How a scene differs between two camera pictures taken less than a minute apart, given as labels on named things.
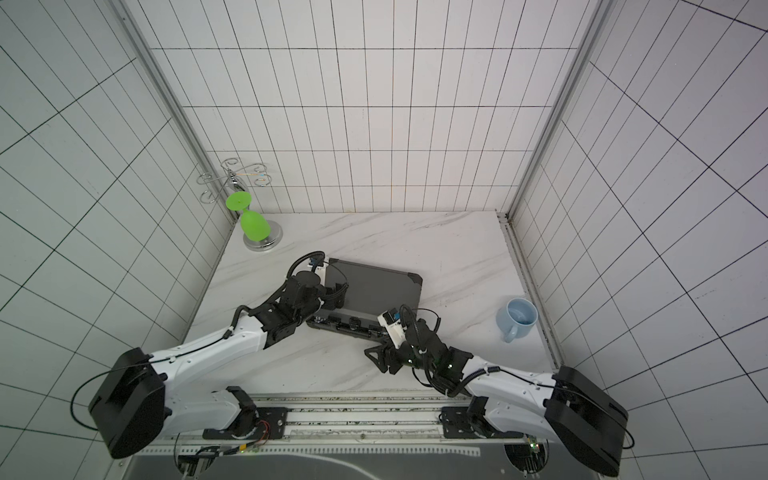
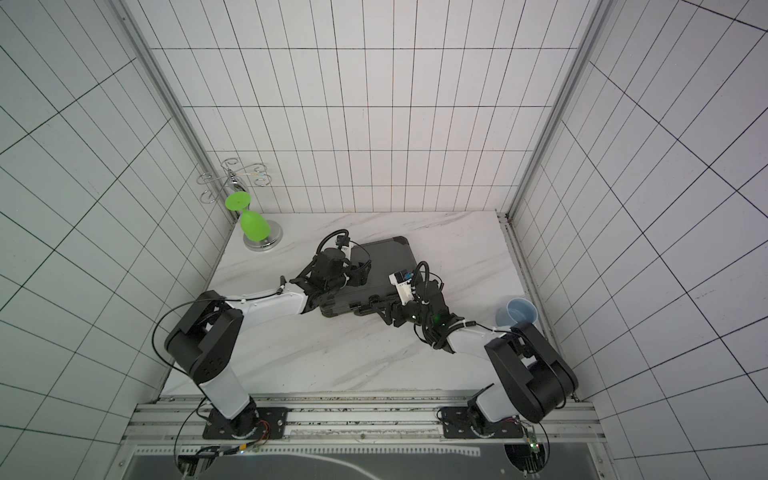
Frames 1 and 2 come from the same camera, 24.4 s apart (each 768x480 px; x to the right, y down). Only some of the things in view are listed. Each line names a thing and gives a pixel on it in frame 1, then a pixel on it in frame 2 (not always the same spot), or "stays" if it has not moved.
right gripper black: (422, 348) -> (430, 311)
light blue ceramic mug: (517, 319) stays
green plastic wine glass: (253, 224) stays
